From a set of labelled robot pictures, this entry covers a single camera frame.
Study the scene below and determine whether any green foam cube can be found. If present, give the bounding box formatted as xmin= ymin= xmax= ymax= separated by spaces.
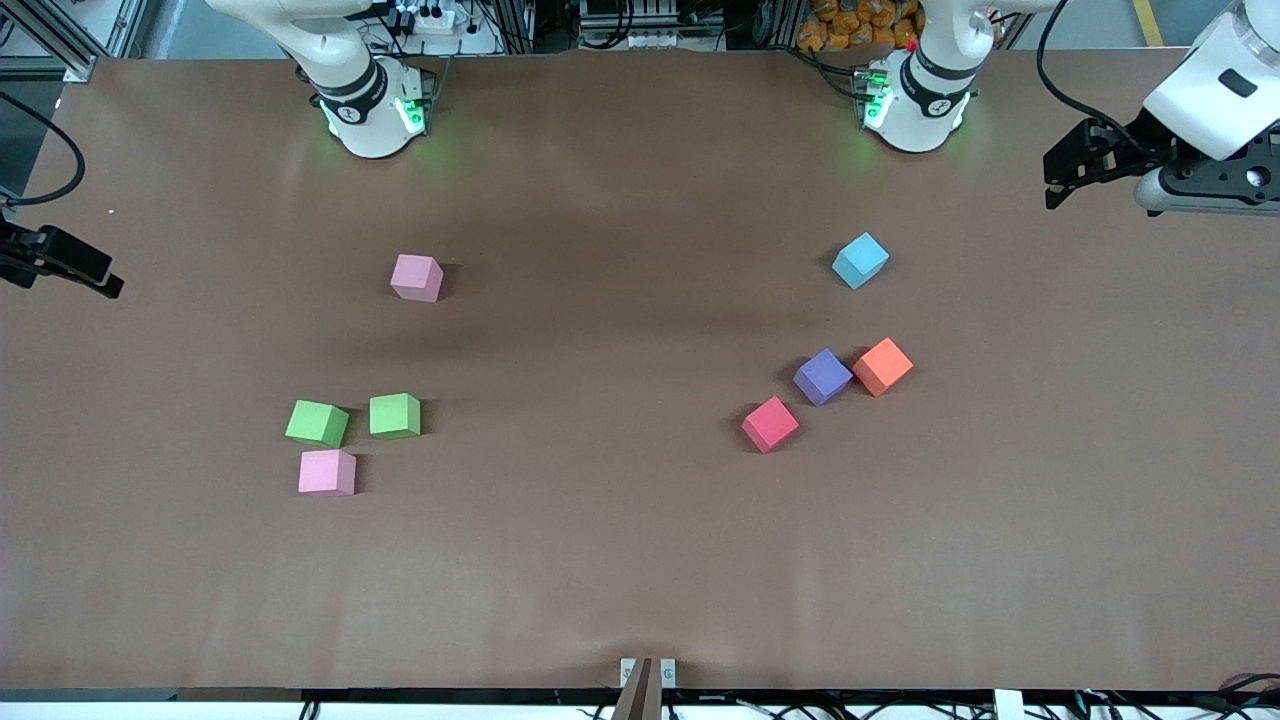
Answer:
xmin=369 ymin=393 xmax=422 ymax=440
xmin=285 ymin=400 xmax=351 ymax=448

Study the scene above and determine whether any brown table cover sheet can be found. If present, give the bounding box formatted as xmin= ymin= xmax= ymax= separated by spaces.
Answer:
xmin=0 ymin=48 xmax=1280 ymax=701

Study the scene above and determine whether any white rack device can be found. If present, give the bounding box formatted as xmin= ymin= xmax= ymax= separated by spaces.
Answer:
xmin=578 ymin=0 xmax=726 ymax=51

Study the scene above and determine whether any bag of orange fruit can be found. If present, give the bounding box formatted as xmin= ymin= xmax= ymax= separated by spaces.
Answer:
xmin=797 ymin=0 xmax=921 ymax=53

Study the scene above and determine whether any light blue foam cube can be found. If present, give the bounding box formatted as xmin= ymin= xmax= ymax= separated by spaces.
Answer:
xmin=832 ymin=232 xmax=890 ymax=290

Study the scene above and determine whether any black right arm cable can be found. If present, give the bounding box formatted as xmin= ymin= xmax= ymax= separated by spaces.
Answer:
xmin=0 ymin=90 xmax=87 ymax=208

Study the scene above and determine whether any orange foam cube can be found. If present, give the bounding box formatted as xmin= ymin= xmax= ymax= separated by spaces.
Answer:
xmin=853 ymin=337 xmax=914 ymax=397

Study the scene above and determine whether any purple foam cube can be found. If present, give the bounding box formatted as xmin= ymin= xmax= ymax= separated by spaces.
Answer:
xmin=793 ymin=349 xmax=854 ymax=407

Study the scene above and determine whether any red foam cube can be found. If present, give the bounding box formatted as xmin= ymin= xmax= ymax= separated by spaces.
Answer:
xmin=742 ymin=396 xmax=800 ymax=454

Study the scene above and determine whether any white power strip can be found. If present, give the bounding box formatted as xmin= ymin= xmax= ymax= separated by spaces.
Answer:
xmin=395 ymin=3 xmax=459 ymax=33

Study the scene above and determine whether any pink foam cube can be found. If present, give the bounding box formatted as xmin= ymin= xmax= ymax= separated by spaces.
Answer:
xmin=298 ymin=450 xmax=357 ymax=496
xmin=390 ymin=253 xmax=444 ymax=303

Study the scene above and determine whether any aluminium frame profile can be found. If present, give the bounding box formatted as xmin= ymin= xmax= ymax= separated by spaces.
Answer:
xmin=0 ymin=0 xmax=151 ymax=83

